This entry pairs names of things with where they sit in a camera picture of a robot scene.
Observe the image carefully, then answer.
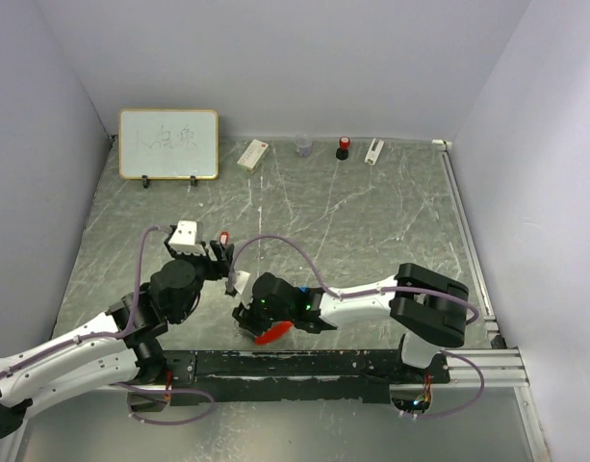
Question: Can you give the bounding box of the red tagged key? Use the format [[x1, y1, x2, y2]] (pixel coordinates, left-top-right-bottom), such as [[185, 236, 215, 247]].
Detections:
[[219, 231, 229, 245]]

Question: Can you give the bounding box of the red handled key organizer ring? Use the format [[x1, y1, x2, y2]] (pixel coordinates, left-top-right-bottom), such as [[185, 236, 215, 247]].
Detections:
[[234, 319, 294, 347]]

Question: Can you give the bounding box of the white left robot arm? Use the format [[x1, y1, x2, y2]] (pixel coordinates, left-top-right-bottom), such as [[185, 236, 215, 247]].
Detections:
[[0, 239, 234, 440]]

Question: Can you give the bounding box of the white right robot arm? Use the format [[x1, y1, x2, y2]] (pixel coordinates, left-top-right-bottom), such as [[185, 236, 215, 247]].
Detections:
[[227, 263, 477, 383]]

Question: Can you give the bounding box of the black whiteboard stand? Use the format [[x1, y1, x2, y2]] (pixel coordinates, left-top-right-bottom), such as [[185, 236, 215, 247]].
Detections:
[[141, 175, 198, 189]]

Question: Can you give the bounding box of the white cardboard box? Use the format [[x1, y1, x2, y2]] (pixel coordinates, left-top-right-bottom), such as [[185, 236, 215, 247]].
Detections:
[[237, 139, 269, 174]]

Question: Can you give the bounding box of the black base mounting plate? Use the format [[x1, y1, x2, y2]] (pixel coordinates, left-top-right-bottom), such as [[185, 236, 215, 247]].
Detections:
[[164, 349, 449, 404]]

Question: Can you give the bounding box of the clear jar of paperclips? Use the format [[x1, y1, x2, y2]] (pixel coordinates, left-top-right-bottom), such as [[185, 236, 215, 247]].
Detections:
[[294, 133, 313, 158]]

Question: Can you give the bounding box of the red black stamp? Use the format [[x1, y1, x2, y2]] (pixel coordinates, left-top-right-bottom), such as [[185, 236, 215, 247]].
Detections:
[[336, 137, 351, 161]]

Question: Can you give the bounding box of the white stapler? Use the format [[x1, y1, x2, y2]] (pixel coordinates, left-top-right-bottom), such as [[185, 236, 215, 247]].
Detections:
[[364, 138, 384, 166]]

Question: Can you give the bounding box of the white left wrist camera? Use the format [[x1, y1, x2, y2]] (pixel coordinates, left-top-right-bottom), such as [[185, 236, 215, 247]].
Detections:
[[167, 219, 205, 256]]

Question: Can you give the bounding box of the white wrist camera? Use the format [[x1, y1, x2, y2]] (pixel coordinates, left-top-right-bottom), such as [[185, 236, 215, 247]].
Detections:
[[225, 270, 252, 298], [167, 219, 205, 256]]

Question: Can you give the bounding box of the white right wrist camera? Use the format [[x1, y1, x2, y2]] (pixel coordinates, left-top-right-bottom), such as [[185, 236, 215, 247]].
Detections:
[[225, 270, 252, 298]]

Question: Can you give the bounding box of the small whiteboard yellow frame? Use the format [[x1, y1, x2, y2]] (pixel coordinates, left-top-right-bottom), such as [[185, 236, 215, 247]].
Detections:
[[117, 108, 218, 180]]

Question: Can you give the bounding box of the aluminium rail frame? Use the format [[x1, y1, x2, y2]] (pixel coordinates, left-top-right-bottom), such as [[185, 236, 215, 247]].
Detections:
[[432, 140, 551, 461]]

